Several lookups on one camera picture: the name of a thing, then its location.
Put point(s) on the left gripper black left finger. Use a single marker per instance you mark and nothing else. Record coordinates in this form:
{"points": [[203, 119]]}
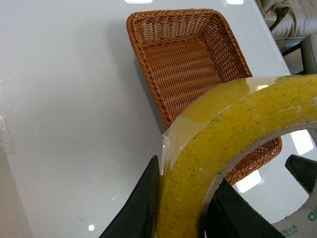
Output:
{"points": [[137, 217]]}

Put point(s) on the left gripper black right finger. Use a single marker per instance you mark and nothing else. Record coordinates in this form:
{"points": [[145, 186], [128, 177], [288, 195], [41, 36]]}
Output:
{"points": [[230, 216]]}

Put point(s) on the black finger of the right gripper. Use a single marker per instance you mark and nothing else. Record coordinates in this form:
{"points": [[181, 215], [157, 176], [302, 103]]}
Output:
{"points": [[303, 170]]}

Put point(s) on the yellow tape roll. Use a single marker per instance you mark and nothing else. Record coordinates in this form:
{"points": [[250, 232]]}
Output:
{"points": [[216, 131]]}

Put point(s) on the brown wicker basket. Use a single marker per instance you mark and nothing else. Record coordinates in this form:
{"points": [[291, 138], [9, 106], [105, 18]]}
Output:
{"points": [[183, 54]]}

